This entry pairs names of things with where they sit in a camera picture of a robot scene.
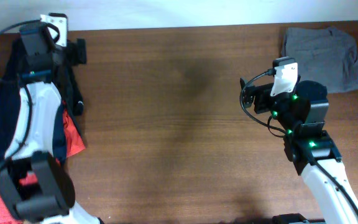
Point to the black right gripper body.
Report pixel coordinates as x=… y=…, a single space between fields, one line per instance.
x=266 y=102

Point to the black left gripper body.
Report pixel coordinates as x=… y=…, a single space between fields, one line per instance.
x=69 y=55

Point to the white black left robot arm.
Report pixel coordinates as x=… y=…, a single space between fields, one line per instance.
x=33 y=185

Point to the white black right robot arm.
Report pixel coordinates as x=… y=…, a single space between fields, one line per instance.
x=307 y=145

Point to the folded grey garment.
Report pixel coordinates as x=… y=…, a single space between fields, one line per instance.
x=327 y=56

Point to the black garment with white trim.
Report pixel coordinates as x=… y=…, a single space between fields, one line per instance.
x=9 y=93

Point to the red printed t-shirt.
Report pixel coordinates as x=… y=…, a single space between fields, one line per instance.
x=68 y=142

